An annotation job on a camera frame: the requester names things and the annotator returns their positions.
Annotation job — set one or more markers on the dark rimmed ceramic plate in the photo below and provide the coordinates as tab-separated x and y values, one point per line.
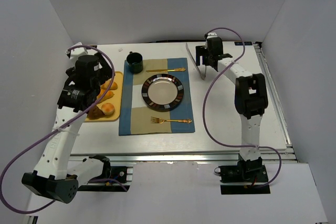
162	92

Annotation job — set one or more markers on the yellow plastic tray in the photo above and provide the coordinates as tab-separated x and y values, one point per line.
115	101

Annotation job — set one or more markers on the striped orange croissant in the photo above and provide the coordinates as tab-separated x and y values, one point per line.
102	97

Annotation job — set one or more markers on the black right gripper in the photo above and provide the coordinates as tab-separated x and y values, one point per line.
206	57

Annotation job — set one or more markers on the dark green mug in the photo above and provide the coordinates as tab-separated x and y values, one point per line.
135	62

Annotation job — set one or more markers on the blue beige placemat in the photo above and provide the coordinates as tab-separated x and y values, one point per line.
135	115

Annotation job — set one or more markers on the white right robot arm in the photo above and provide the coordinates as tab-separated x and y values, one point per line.
250	100

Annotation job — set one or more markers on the brown chocolate croissant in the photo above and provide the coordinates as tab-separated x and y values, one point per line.
95	113

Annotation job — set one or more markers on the round bread bun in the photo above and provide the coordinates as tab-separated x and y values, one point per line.
108	109

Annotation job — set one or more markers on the striped bread roll far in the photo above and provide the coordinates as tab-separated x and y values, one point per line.
109	85

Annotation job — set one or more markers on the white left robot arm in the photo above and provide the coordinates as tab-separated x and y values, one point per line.
51	177

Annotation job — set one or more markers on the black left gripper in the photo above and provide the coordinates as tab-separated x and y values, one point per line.
105	64

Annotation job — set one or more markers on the metal tongs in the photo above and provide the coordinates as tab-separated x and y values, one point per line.
202	74

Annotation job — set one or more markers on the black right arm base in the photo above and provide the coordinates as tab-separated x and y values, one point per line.
244	182

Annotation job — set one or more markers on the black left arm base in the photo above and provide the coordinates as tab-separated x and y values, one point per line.
119	181

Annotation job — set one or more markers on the right blue logo sticker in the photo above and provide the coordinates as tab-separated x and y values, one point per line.
240	43

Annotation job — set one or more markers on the gold knife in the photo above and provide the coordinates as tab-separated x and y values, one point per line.
167	70

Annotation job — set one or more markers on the gold fork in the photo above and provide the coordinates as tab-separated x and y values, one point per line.
160	120

